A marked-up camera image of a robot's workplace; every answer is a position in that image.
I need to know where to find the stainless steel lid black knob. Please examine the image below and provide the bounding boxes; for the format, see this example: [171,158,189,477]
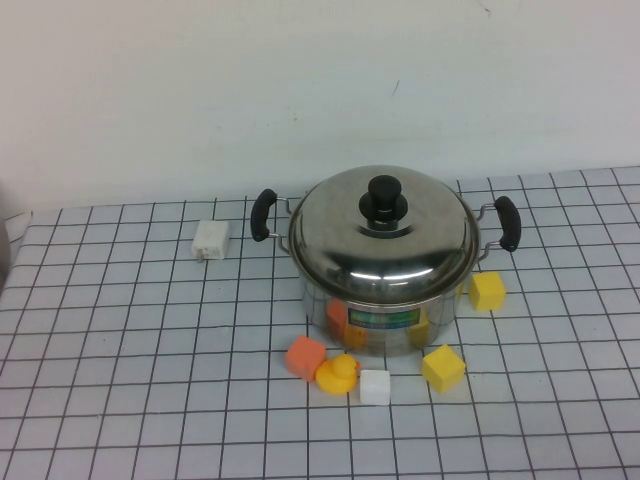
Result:
[288,164,477,305]

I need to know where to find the white charger plug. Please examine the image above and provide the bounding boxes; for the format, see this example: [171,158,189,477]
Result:
[189,219,232,263]

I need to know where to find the orange foam cube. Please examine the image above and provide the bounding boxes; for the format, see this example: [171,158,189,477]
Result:
[284,335,327,383]

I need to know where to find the yellow rubber duck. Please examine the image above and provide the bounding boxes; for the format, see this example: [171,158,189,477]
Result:
[314,353,361,397]

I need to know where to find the white foam cube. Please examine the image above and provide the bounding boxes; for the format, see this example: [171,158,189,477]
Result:
[359,369,392,406]

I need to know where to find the yellow foam cube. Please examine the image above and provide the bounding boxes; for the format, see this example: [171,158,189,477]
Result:
[421,344,468,393]
[468,271,508,313]

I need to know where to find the white black-grid tablecloth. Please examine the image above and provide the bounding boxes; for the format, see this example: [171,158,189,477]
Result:
[0,165,640,480]

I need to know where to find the stainless steel pot black handles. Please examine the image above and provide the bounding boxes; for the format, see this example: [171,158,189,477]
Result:
[250,187,522,358]

